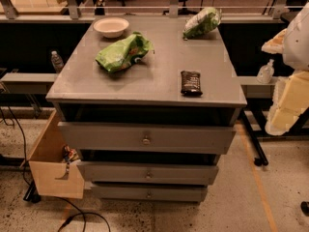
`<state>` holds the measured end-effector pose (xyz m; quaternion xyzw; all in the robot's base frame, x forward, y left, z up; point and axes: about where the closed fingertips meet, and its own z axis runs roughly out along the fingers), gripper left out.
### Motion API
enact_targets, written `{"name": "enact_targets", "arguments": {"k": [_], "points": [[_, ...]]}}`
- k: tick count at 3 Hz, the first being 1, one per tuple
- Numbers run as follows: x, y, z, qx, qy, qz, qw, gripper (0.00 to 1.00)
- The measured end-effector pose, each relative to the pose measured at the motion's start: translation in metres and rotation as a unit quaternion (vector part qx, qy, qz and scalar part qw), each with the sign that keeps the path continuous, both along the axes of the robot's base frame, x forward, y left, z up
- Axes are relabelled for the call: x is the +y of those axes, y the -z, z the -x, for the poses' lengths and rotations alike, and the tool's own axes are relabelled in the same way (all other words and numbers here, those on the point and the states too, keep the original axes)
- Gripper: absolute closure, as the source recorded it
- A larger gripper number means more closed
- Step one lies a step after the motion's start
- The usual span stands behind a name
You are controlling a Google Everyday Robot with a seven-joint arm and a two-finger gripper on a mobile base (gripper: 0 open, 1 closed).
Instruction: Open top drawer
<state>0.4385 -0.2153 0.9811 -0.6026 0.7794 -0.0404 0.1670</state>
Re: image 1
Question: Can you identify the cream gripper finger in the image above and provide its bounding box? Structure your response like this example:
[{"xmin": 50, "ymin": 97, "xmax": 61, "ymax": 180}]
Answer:
[
  {"xmin": 262, "ymin": 29, "xmax": 286, "ymax": 54},
  {"xmin": 265, "ymin": 71, "xmax": 309, "ymax": 136}
]

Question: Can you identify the grey top drawer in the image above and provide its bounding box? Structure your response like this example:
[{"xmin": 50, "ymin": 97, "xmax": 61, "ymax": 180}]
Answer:
[{"xmin": 58, "ymin": 122, "xmax": 236, "ymax": 155}]

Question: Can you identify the grey drawer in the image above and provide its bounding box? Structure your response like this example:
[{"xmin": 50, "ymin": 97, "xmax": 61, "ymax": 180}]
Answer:
[
  {"xmin": 58, "ymin": 122, "xmax": 236, "ymax": 155},
  {"xmin": 91, "ymin": 183, "xmax": 208, "ymax": 203},
  {"xmin": 77, "ymin": 161, "xmax": 218, "ymax": 186}
]

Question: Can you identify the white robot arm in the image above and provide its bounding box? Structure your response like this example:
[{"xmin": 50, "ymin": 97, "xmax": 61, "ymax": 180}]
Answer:
[{"xmin": 262, "ymin": 3, "xmax": 309, "ymax": 135}]

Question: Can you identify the grey drawer cabinet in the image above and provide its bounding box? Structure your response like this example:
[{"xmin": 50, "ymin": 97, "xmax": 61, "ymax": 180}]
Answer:
[{"xmin": 45, "ymin": 14, "xmax": 248, "ymax": 205}]

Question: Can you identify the grey middle drawer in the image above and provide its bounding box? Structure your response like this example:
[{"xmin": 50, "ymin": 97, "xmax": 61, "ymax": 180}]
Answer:
[{"xmin": 77, "ymin": 161, "xmax": 218, "ymax": 186}]

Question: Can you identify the grey bottom drawer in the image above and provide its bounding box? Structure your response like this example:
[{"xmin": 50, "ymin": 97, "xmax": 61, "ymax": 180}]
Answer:
[{"xmin": 91, "ymin": 183, "xmax": 208, "ymax": 203}]

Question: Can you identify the clear sanitizer pump bottle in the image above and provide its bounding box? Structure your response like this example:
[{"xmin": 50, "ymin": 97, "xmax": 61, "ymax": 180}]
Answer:
[{"xmin": 257, "ymin": 59, "xmax": 274, "ymax": 84}]

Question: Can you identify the grey right side shelf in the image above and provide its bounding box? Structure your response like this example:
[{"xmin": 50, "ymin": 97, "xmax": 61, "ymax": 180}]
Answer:
[{"xmin": 238, "ymin": 76, "xmax": 279, "ymax": 99}]

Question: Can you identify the grey shelf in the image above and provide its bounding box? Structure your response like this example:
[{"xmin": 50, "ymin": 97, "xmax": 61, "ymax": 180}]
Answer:
[
  {"xmin": 238, "ymin": 76, "xmax": 279, "ymax": 99},
  {"xmin": 1, "ymin": 72, "xmax": 58, "ymax": 95}
]

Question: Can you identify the black table leg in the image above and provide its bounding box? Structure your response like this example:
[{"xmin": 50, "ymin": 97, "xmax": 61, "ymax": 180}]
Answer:
[{"xmin": 239, "ymin": 110, "xmax": 268, "ymax": 166}]

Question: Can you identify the green white snack bag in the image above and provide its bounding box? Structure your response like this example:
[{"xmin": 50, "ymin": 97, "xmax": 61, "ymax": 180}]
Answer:
[{"xmin": 183, "ymin": 7, "xmax": 221, "ymax": 39}]

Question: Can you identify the dark brown snack packet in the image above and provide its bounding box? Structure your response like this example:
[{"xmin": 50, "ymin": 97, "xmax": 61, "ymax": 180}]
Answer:
[{"xmin": 181, "ymin": 71, "xmax": 203, "ymax": 96}]

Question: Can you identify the green chip bag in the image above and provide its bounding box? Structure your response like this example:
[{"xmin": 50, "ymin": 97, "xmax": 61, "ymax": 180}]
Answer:
[{"xmin": 95, "ymin": 32, "xmax": 154, "ymax": 73}]

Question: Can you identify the white bowl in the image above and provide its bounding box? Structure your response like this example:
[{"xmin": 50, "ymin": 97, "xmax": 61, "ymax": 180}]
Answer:
[{"xmin": 94, "ymin": 17, "xmax": 129, "ymax": 39}]

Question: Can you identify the clear plastic water bottle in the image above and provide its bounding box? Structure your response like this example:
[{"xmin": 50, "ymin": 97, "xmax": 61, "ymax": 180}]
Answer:
[{"xmin": 51, "ymin": 51, "xmax": 65, "ymax": 73}]

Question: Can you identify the grey left side shelf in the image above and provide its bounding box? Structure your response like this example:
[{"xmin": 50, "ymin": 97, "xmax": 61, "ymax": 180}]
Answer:
[{"xmin": 1, "ymin": 72, "xmax": 58, "ymax": 95}]

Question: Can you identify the black floor cable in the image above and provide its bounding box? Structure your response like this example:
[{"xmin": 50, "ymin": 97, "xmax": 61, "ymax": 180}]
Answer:
[{"xmin": 0, "ymin": 103, "xmax": 112, "ymax": 232}]

